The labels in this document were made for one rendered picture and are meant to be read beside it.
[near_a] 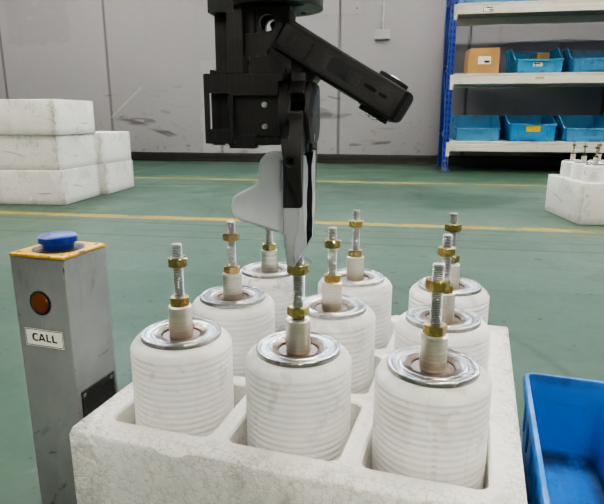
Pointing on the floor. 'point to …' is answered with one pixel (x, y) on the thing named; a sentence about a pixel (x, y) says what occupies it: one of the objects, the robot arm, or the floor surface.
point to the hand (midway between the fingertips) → (303, 245)
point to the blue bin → (577, 442)
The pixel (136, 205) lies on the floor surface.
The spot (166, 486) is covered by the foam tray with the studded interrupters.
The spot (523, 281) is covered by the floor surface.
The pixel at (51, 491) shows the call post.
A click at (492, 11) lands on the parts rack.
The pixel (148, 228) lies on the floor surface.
